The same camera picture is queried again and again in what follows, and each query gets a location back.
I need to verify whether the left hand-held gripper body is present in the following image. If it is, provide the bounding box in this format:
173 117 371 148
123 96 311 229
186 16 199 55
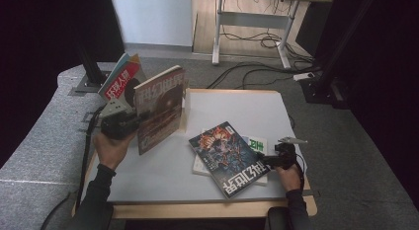
98 98 142 140

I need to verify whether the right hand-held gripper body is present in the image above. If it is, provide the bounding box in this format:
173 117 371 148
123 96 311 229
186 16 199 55
274 135 309 170

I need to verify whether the thick white book green label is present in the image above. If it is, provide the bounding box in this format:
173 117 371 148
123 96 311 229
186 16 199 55
192 127 270 188

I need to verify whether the red planet cover magazine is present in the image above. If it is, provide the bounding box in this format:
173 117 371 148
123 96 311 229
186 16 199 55
132 65 186 156

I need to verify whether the dark blue illustrated magazine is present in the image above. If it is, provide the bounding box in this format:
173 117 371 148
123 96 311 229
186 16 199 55
188 120 272 199

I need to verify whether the grey portrait cover magazine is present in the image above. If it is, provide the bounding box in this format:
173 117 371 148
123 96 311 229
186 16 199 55
98 52 147 110

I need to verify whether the beige expandable book rack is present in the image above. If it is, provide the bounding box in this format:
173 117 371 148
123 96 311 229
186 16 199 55
179 78 192 134

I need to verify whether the person's right hand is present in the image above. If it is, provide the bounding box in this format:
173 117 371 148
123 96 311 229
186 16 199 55
275 164 305 193

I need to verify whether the person's left hand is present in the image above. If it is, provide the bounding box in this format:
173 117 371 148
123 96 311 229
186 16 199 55
92 130 137 172

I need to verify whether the black armrest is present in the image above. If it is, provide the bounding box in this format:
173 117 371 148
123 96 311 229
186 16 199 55
265 205 291 230

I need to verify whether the black slanted stand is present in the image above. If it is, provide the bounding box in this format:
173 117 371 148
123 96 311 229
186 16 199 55
297 0 379 110

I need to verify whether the white power strip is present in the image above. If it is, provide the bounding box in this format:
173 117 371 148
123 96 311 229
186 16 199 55
293 71 316 82

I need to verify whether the wooden table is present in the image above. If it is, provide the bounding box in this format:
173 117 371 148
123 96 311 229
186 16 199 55
71 87 319 221

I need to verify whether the black curtain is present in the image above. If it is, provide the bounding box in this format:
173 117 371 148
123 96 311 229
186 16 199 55
295 0 419 204
0 0 127 169

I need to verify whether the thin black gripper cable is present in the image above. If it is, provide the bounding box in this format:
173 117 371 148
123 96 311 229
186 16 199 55
294 152 307 192

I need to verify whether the thick black gripper cable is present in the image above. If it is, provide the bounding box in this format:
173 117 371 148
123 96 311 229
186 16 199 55
40 105 108 230

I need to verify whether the black stand with base plate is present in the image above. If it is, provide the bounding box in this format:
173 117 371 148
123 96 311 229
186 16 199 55
74 38 112 95

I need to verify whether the black floor cable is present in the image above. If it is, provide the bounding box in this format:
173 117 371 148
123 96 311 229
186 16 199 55
206 61 322 90

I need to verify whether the tangle of black cables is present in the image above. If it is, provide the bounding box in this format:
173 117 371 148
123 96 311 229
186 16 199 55
219 32 314 65

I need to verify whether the white metal desk frame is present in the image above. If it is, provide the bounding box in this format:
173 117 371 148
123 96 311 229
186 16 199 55
210 0 334 70

